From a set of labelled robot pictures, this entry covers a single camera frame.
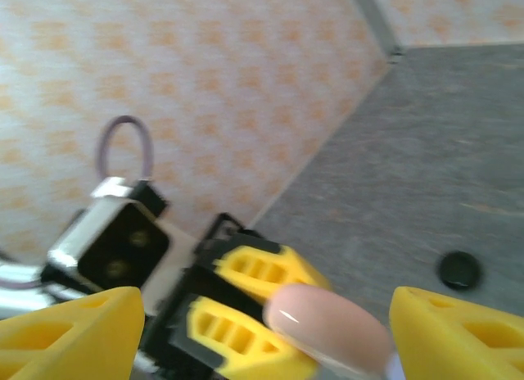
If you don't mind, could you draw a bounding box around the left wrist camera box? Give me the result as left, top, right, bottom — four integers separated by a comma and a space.
47, 176, 196, 315

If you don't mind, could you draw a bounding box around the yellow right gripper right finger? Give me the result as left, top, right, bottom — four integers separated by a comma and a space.
388, 285, 524, 380

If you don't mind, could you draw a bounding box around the pink earbud charging case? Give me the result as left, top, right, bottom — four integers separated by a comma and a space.
264, 283, 395, 375

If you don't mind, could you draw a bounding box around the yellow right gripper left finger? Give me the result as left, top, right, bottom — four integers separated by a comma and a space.
0, 286, 146, 380

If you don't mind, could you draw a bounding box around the black earbud charging case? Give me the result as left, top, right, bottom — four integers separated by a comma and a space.
436, 251, 485, 292

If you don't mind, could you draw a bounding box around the aluminium corner post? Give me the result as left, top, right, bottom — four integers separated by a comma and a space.
347, 0, 406, 66

